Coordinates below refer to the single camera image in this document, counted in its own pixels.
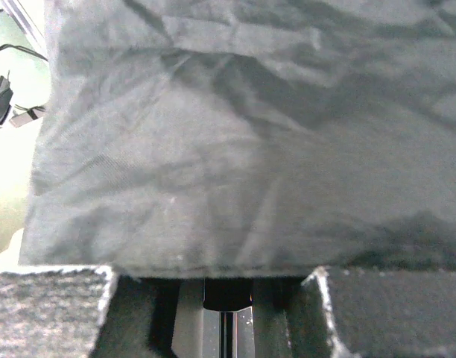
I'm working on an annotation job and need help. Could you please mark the black folding umbrella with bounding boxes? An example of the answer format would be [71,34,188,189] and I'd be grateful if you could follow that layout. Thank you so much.
[19,1,456,279]

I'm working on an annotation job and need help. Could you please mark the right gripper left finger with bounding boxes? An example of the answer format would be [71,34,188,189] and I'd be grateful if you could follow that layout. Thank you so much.
[0,266,153,357]

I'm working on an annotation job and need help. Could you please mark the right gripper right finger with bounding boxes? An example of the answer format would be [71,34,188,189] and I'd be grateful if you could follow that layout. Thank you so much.
[287,267,456,357]

